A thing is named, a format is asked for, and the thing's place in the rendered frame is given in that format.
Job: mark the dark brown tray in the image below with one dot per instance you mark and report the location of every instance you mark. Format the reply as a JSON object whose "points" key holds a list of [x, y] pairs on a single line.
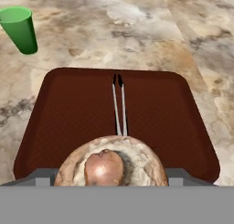
{"points": [[76, 112]]}

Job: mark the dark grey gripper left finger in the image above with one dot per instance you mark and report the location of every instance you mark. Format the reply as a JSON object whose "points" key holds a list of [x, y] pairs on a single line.
{"points": [[42, 176]]}

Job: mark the metal tongs with black tips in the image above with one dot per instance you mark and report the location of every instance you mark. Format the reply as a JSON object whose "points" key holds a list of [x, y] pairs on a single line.
{"points": [[120, 112]]}

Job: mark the green plastic cup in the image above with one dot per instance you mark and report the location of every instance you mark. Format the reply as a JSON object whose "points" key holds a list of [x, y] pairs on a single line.
{"points": [[19, 29]]}

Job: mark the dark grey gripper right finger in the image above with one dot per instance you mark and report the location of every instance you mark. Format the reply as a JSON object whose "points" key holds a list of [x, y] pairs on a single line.
{"points": [[182, 176]]}

